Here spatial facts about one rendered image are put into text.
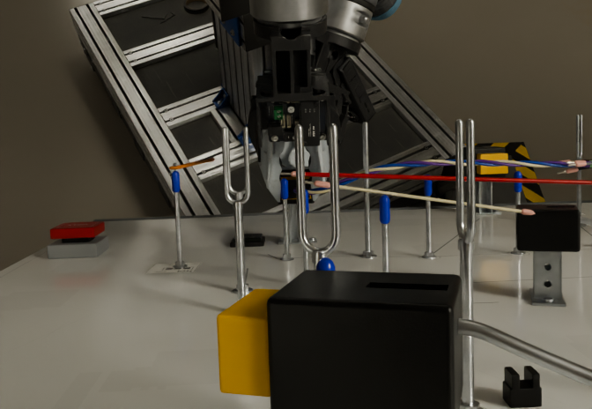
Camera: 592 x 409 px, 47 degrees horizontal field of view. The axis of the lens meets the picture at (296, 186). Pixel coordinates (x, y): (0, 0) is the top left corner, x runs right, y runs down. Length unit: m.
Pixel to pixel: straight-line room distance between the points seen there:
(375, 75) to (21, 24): 1.52
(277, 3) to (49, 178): 1.85
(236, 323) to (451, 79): 2.48
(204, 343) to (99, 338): 0.08
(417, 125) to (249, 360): 1.95
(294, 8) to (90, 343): 0.34
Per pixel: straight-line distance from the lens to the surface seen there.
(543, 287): 0.56
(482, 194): 1.05
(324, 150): 0.74
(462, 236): 0.33
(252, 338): 0.22
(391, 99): 2.22
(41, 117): 2.63
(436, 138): 2.12
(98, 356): 0.46
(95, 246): 0.80
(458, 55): 2.79
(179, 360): 0.44
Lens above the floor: 1.73
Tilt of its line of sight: 51 degrees down
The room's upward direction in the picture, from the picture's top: straight up
